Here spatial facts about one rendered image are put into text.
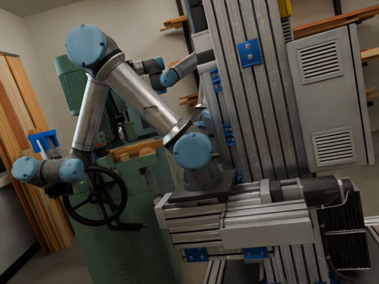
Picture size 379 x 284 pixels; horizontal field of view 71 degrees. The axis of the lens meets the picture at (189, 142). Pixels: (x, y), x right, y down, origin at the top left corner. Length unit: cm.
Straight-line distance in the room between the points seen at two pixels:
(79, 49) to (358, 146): 93
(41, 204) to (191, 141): 238
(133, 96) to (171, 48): 306
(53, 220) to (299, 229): 253
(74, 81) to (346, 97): 124
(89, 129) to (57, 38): 333
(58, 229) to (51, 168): 211
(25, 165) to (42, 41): 349
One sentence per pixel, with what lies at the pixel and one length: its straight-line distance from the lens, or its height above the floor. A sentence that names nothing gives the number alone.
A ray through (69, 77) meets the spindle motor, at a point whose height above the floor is 139.
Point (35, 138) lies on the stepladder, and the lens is 243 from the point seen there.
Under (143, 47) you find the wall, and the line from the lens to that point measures 387.
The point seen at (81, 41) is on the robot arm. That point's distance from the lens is 82.
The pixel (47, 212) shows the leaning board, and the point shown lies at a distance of 300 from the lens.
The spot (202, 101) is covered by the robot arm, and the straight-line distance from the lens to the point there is 153.
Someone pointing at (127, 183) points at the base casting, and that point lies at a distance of 146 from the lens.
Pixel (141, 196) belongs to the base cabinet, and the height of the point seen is 69.
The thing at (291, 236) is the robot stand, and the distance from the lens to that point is 85.
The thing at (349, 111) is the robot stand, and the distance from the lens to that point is 103.
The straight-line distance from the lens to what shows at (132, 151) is 157.
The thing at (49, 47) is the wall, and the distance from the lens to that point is 428.
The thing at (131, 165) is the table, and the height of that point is 87.
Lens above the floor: 114
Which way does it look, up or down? 10 degrees down
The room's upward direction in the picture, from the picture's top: 15 degrees counter-clockwise
